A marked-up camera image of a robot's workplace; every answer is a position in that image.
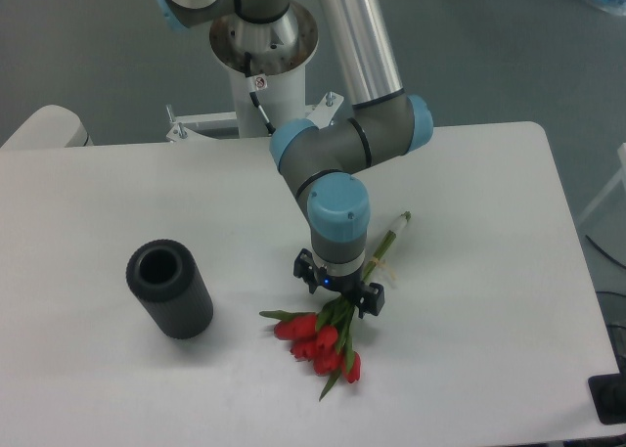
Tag red tulip bouquet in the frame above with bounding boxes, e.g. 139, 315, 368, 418
259, 211, 412, 399

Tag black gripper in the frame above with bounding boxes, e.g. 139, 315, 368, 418
293, 248, 385, 319

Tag black cable on floor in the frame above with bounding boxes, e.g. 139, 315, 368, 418
585, 235, 626, 267

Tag black device at table edge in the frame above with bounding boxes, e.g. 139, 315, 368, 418
588, 374, 625, 425

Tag white frame at right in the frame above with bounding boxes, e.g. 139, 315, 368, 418
575, 144, 625, 228

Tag white chair armrest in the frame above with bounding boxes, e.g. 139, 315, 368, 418
1, 105, 94, 152

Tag black cable on pedestal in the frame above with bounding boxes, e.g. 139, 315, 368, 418
248, 91, 281, 138

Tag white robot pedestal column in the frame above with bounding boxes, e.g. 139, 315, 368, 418
166, 1, 344, 142

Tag black ribbed cylindrical vase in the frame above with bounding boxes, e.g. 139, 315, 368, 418
125, 239, 214, 339

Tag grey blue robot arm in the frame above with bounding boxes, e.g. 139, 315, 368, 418
156, 0, 433, 315

